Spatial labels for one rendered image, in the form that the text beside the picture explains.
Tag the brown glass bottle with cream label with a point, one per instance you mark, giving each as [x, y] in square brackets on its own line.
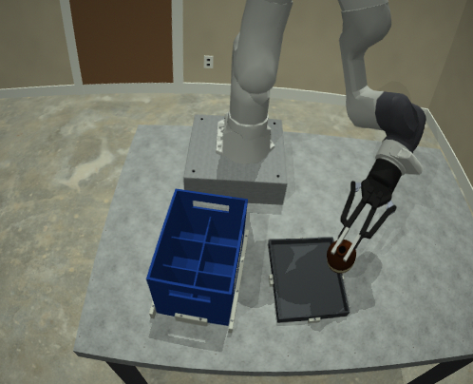
[336, 262]

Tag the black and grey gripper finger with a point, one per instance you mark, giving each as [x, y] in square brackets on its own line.
[363, 234]
[354, 187]

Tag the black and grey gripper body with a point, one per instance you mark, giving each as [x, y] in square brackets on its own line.
[384, 177]

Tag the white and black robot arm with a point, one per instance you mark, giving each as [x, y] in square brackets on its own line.
[256, 51]

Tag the dark blue divided crate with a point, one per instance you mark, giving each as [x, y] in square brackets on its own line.
[179, 247]

